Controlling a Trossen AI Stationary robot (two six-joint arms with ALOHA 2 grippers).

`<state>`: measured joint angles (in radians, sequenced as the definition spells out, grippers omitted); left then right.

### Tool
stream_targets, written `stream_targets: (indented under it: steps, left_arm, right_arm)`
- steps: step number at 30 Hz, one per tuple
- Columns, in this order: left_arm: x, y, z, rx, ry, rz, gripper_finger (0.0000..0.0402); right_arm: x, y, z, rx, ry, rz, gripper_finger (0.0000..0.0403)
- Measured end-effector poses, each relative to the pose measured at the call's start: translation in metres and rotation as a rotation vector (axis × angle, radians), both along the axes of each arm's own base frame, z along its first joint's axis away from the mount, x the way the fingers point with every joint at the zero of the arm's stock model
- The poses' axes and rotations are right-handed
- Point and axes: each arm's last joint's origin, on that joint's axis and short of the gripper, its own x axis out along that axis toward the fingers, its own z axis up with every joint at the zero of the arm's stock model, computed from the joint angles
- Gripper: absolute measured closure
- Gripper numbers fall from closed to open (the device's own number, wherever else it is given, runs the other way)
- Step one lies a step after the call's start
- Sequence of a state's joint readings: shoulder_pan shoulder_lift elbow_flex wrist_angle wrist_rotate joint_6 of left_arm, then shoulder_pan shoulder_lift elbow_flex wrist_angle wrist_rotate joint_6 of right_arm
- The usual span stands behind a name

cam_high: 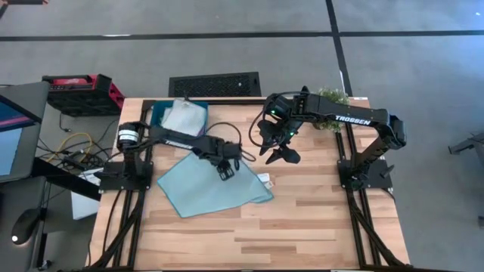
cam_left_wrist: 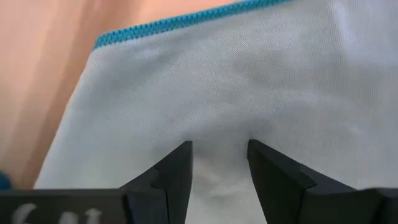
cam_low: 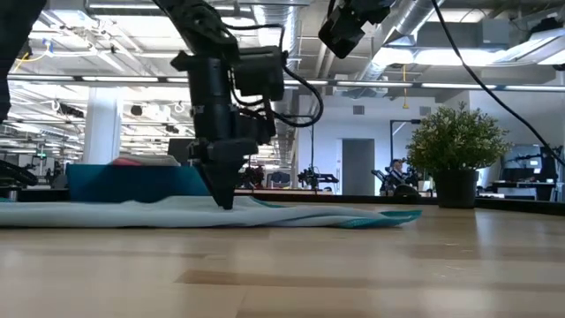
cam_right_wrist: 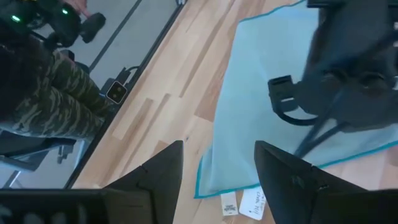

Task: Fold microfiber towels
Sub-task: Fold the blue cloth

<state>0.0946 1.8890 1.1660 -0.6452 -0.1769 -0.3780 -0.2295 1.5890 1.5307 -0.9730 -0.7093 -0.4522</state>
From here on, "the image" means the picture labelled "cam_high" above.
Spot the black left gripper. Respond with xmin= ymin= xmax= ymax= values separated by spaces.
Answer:
xmin=205 ymin=137 xmax=244 ymax=182

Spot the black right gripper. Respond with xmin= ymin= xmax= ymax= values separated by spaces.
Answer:
xmin=260 ymin=118 xmax=304 ymax=165

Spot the light blue teal-edged towel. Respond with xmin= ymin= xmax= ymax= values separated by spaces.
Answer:
xmin=157 ymin=152 xmax=275 ymax=219

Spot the grey waffle-weave towel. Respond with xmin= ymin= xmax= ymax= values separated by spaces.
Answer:
xmin=160 ymin=99 xmax=208 ymax=138

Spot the potted green plant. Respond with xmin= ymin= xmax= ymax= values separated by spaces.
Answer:
xmin=312 ymin=86 xmax=351 ymax=133

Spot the black floor vent grille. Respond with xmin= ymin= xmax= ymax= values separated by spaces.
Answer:
xmin=168 ymin=71 xmax=262 ymax=98

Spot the blue plastic bin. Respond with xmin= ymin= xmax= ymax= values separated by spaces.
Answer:
xmin=150 ymin=99 xmax=209 ymax=139

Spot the white paper sheet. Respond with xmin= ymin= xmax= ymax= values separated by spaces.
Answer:
xmin=70 ymin=168 xmax=102 ymax=221

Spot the red and black toolbox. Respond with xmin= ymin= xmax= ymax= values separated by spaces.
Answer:
xmin=42 ymin=73 xmax=126 ymax=117

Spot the black computer mouse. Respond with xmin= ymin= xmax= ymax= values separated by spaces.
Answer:
xmin=10 ymin=206 xmax=42 ymax=246

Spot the grey framed display screen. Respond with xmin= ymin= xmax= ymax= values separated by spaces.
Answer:
xmin=0 ymin=81 xmax=51 ymax=184

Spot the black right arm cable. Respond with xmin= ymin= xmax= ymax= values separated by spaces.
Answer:
xmin=248 ymin=90 xmax=315 ymax=149

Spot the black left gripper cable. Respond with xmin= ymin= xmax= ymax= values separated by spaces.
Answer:
xmin=203 ymin=121 xmax=257 ymax=163

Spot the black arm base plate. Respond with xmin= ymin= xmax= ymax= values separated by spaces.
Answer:
xmin=337 ymin=158 xmax=394 ymax=190
xmin=98 ymin=161 xmax=155 ymax=193

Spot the black aluminium frame rail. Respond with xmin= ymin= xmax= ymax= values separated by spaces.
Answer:
xmin=88 ymin=98 xmax=154 ymax=271
xmin=332 ymin=120 xmax=408 ymax=270

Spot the black cable bundle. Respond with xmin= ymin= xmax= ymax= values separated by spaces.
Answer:
xmin=37 ymin=113 xmax=128 ymax=171

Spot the yellow cable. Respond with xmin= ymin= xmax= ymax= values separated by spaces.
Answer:
xmin=56 ymin=131 xmax=94 ymax=162

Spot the grey metal bracket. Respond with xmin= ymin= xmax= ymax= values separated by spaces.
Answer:
xmin=448 ymin=131 xmax=484 ymax=156

